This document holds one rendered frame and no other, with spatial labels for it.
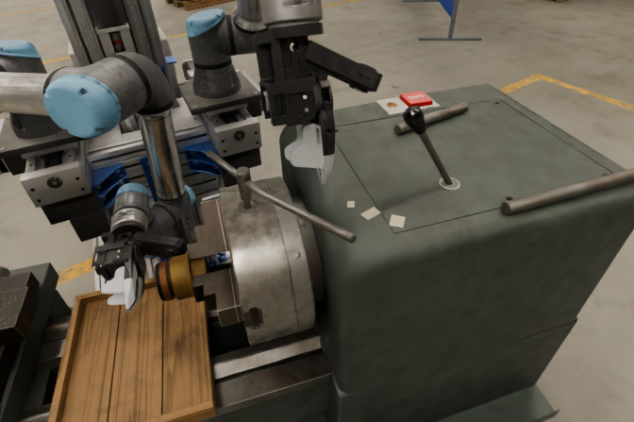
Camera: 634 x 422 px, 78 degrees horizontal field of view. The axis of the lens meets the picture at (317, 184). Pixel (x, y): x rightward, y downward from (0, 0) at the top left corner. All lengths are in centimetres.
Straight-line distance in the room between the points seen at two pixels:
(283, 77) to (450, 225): 35
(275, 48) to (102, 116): 41
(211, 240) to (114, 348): 36
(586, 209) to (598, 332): 159
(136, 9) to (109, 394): 102
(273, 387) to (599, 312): 184
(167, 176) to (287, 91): 63
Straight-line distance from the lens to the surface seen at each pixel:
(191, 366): 95
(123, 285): 84
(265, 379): 93
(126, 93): 85
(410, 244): 62
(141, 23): 139
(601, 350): 229
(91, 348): 106
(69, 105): 84
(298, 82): 50
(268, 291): 68
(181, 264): 80
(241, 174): 64
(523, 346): 110
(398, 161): 78
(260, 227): 68
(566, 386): 212
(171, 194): 110
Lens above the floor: 169
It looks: 38 degrees down
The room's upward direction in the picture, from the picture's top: 2 degrees counter-clockwise
